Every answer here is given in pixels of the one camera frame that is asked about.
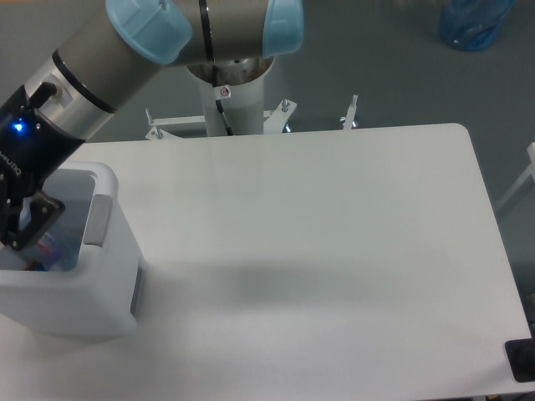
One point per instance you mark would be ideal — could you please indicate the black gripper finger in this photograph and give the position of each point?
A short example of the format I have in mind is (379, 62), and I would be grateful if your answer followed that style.
(36, 214)
(9, 215)

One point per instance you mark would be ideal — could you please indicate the white plastic trash can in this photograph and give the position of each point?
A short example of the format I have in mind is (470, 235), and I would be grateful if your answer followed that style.
(98, 297)

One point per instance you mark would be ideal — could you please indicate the white furniture frame right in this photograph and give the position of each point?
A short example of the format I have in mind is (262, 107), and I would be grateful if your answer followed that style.
(519, 188)

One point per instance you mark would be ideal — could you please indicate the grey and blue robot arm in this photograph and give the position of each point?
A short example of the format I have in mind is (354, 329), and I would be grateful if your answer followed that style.
(89, 77)

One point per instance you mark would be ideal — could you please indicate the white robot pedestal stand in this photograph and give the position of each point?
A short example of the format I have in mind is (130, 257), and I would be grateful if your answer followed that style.
(232, 101)

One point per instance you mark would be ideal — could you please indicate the black clamp at table edge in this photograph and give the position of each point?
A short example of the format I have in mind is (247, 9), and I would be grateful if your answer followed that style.
(520, 354)

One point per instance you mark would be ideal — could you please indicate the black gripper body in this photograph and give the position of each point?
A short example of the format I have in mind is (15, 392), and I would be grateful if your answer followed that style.
(32, 147)

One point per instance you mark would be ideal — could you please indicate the clear plastic water bottle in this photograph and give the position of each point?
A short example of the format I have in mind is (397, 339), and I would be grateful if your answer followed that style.
(55, 251)

